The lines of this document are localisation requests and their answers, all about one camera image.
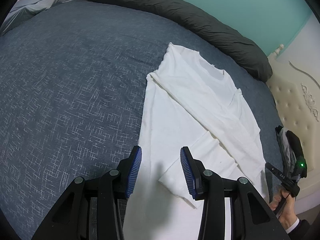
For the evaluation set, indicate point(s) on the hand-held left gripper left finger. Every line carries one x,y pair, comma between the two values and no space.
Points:
133,172

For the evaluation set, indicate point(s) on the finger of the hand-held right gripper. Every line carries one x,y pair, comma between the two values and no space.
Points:
276,172

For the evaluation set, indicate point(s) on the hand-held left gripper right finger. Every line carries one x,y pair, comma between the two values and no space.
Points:
187,175

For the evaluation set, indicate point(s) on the white long-sleeve shirt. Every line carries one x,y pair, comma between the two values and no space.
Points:
200,110

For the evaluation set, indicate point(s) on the person's right forearm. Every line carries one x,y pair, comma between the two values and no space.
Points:
297,230

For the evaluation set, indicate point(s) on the grey folded clothes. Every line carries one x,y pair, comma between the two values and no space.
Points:
285,150

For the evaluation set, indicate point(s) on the person's right hand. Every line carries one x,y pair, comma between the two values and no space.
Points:
286,210

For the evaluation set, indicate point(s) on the cream tufted headboard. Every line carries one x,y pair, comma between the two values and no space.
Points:
295,110

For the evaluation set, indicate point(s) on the bed with blue patterned sheet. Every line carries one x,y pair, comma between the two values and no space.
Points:
62,92

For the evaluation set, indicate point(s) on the dark grey rolled duvet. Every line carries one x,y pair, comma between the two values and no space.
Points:
175,12

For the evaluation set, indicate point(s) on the light grey sheet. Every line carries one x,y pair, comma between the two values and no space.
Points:
32,7

